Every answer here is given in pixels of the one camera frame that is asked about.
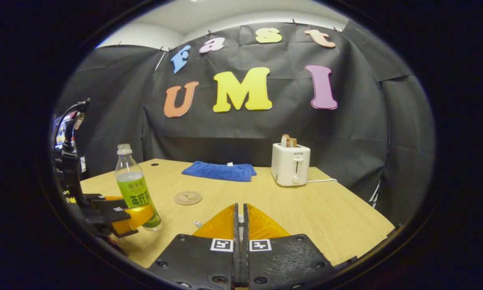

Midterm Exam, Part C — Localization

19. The round wooden coaster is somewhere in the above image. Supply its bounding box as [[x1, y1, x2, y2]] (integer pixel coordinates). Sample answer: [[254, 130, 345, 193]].
[[173, 191, 203, 206]]

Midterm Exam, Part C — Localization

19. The white toaster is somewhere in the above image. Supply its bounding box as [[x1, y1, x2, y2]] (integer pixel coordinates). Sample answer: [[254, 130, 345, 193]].
[[270, 142, 311, 187]]

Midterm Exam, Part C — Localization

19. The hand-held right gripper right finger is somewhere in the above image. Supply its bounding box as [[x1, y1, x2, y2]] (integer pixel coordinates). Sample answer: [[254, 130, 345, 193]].
[[242, 203, 339, 290]]

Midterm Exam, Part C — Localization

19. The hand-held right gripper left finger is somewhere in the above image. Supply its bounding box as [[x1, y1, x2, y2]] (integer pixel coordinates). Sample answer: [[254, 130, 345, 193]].
[[148, 203, 242, 290]]

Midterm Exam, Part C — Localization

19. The clear green-label water bottle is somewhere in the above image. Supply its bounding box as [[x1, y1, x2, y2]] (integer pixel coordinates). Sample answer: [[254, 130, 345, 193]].
[[114, 143, 163, 232]]

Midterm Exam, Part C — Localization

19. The blue towel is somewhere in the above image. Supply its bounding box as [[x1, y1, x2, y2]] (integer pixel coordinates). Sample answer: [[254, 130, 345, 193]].
[[181, 161, 257, 182]]

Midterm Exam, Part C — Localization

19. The colourful display screen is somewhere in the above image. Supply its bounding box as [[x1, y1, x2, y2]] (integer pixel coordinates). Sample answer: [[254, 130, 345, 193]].
[[54, 114, 75, 150]]

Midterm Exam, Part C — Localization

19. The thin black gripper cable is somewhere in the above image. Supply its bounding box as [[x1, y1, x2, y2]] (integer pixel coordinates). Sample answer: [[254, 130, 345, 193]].
[[54, 99, 91, 146]]

